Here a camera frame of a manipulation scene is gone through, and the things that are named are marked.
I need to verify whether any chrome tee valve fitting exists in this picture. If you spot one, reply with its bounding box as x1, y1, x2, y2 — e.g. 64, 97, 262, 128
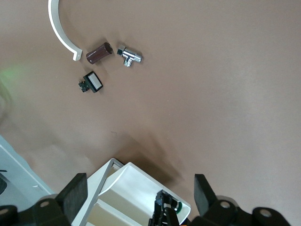
117, 44, 144, 68

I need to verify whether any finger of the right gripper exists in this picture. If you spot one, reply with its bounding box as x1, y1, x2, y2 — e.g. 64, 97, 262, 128
164, 205, 179, 226

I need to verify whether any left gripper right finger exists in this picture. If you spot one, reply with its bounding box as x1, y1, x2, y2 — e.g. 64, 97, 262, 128
189, 174, 254, 226

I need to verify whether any brown plastic cylinder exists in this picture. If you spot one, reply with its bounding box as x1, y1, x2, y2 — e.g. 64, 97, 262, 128
86, 41, 114, 65

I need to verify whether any white half-round pipe clamp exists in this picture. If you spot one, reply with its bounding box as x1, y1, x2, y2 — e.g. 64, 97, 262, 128
48, 0, 83, 62

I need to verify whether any black switch with white face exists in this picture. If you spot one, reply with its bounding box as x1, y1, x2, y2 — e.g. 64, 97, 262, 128
78, 72, 103, 94

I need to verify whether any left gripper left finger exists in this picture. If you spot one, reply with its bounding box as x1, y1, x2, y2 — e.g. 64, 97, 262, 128
32, 173, 88, 226

